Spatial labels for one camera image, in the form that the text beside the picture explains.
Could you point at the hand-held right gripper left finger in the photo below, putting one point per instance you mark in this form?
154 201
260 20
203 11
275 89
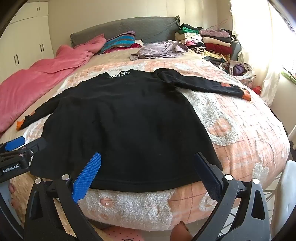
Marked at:
87 176

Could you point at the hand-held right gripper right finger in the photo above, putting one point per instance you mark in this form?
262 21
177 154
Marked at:
208 176

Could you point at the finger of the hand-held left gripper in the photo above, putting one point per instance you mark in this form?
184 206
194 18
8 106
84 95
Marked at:
37 144
15 141

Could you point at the black sweater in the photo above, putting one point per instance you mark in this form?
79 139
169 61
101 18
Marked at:
127 127

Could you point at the plastic bag of clothes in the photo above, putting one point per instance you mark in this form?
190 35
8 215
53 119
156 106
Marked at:
240 69

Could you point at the pile of folded clothes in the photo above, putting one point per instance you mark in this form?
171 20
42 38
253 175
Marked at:
217 46

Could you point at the person's left hand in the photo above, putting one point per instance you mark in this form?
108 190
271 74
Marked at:
12 188

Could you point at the person's right hand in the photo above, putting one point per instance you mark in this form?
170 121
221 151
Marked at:
181 233

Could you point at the orange white fleece blanket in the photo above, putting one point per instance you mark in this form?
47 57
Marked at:
242 129

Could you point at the pink quilt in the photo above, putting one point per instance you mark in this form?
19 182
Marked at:
34 81

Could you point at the pink dotted cloth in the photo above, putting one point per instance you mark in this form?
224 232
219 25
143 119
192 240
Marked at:
120 234

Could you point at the white chair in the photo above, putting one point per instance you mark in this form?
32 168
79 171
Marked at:
286 190

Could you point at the small red object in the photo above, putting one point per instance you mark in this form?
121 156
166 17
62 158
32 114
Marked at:
256 90

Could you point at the white wardrobe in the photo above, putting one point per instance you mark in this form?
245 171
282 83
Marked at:
23 41

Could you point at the green cloth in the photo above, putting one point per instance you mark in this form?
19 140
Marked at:
289 77

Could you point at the striped folded cloth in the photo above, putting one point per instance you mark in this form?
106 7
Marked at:
118 39

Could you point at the lilac garment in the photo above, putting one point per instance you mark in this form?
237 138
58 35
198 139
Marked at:
159 49

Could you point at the magenta cloth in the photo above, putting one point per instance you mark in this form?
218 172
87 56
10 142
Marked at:
131 46

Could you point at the white curtain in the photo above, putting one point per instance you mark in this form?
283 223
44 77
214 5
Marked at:
254 34

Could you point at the grey padded headboard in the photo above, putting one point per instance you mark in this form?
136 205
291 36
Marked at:
143 30

